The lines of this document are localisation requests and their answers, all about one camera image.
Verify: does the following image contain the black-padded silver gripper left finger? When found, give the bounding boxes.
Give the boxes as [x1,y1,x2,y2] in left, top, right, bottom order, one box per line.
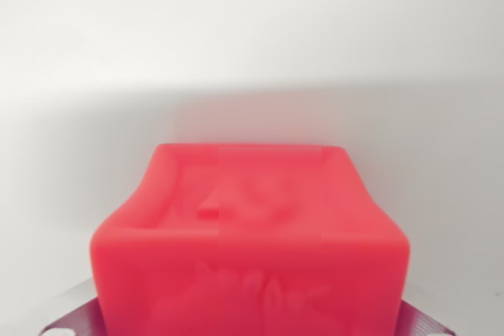
[37,276,109,336]

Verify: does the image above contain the black-padded silver gripper right finger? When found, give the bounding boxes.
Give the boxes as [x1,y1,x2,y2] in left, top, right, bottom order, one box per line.
[398,297,458,336]

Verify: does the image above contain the red embossed cube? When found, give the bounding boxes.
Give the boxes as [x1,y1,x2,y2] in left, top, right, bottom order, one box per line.
[88,142,412,336]

